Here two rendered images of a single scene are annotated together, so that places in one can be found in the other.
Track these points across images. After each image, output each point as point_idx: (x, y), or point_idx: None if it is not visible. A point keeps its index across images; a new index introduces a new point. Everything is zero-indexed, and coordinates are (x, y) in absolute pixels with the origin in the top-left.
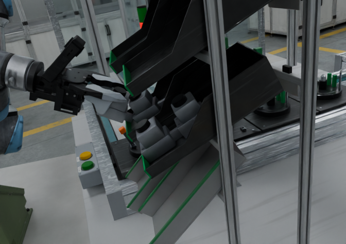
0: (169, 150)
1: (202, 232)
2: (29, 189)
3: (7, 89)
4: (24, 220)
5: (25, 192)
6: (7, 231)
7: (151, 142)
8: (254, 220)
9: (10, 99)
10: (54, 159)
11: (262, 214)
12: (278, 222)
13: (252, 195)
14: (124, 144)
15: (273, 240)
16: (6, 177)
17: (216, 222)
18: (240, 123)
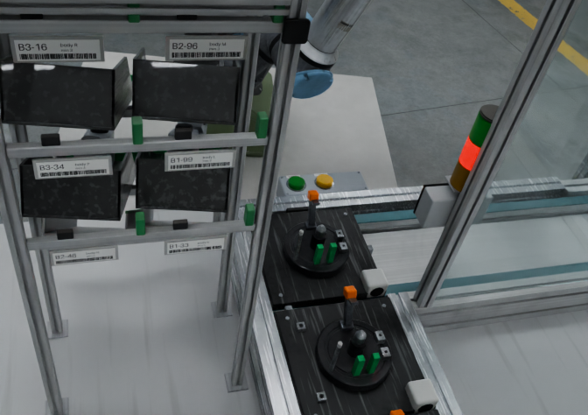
0: None
1: (154, 316)
2: (319, 150)
3: (329, 36)
4: (248, 149)
5: (312, 147)
6: (208, 130)
7: None
8: (148, 383)
9: (325, 46)
10: (388, 168)
11: (152, 397)
12: (129, 411)
13: (198, 398)
14: (337, 223)
15: (101, 390)
16: (356, 126)
17: (165, 336)
18: (351, 404)
